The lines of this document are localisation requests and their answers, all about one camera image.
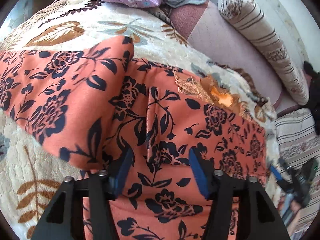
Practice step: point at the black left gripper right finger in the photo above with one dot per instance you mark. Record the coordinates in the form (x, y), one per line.
(257, 215)

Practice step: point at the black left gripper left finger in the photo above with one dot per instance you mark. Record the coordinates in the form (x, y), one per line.
(63, 218)

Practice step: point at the orange black floral garment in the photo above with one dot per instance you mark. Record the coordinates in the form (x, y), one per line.
(88, 106)

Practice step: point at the person's right hand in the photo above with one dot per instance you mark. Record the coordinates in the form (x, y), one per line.
(290, 212)

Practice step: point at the striped floral pillow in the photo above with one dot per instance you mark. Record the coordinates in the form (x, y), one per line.
(298, 142)

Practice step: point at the cream leaf pattern blanket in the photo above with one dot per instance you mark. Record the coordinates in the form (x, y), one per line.
(30, 175)

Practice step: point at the long striped bolster pillow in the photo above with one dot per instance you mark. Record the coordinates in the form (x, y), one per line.
(251, 22)

